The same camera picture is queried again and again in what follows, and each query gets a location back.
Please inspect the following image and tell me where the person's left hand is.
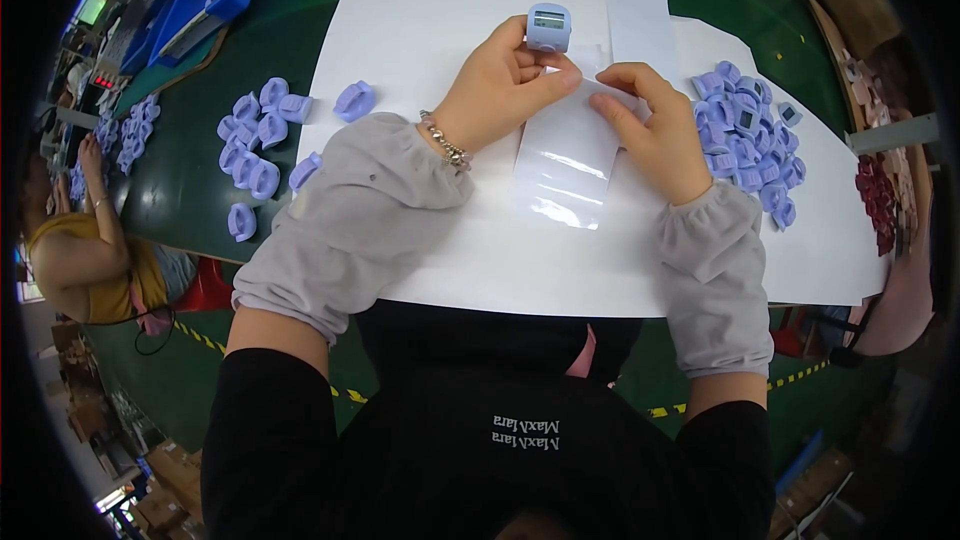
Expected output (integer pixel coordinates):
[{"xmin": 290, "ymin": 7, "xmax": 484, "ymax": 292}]
[{"xmin": 432, "ymin": 14, "xmax": 584, "ymax": 160}]

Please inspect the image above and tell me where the person's right hand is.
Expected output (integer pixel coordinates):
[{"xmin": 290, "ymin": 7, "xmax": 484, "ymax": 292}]
[{"xmin": 588, "ymin": 62, "xmax": 714, "ymax": 207}]

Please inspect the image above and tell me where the purple finger counter with screen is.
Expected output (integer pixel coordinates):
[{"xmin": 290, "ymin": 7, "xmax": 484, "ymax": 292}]
[{"xmin": 525, "ymin": 3, "xmax": 573, "ymax": 54}]

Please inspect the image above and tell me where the clear film strip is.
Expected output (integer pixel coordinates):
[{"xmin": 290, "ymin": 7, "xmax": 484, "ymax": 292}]
[{"xmin": 513, "ymin": 43, "xmax": 639, "ymax": 231}]

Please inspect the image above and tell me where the pile of purple screen counters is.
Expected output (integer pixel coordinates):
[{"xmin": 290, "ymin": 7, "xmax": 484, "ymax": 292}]
[{"xmin": 690, "ymin": 60, "xmax": 809, "ymax": 232}]

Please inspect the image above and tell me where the large white paper sheet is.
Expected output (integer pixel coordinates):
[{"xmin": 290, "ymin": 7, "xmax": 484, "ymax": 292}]
[{"xmin": 296, "ymin": 0, "xmax": 891, "ymax": 319}]

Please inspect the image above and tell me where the narrow white paper strip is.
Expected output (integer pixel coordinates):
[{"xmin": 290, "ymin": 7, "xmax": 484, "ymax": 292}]
[{"xmin": 602, "ymin": 0, "xmax": 684, "ymax": 91}]

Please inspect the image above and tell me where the pile of pink shells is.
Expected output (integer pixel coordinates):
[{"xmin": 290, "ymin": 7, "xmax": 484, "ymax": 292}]
[{"xmin": 838, "ymin": 48, "xmax": 920, "ymax": 175}]

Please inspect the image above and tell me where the pile of dark red shells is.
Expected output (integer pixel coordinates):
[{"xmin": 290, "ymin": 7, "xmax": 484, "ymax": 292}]
[{"xmin": 855, "ymin": 153, "xmax": 901, "ymax": 258}]

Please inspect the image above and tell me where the grey metal bar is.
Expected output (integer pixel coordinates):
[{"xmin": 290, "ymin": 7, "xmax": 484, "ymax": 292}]
[{"xmin": 845, "ymin": 113, "xmax": 941, "ymax": 158}]

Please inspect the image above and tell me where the group of purple counter shells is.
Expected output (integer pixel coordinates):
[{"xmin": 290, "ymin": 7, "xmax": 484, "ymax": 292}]
[{"xmin": 216, "ymin": 77, "xmax": 377, "ymax": 244}]

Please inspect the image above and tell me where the person's body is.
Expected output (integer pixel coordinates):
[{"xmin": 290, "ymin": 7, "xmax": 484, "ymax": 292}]
[{"xmin": 201, "ymin": 300, "xmax": 778, "ymax": 540}]

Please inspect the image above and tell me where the red plastic stool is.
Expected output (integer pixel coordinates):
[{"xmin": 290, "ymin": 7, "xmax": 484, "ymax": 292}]
[{"xmin": 174, "ymin": 256, "xmax": 235, "ymax": 315}]

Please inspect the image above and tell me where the heap of purple shells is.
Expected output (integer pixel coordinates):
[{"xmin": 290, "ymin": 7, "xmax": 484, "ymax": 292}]
[{"xmin": 69, "ymin": 93, "xmax": 162, "ymax": 202}]

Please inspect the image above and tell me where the machine with red display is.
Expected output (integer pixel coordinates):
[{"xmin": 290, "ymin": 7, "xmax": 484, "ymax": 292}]
[{"xmin": 75, "ymin": 67, "xmax": 132, "ymax": 115}]

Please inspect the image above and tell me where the heap of cardboard cartons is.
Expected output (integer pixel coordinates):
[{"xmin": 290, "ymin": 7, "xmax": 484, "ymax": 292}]
[{"xmin": 48, "ymin": 321, "xmax": 207, "ymax": 540}]

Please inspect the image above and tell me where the silver bead bracelet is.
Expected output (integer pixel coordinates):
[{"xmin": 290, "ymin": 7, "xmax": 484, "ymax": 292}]
[{"xmin": 419, "ymin": 110, "xmax": 474, "ymax": 173}]

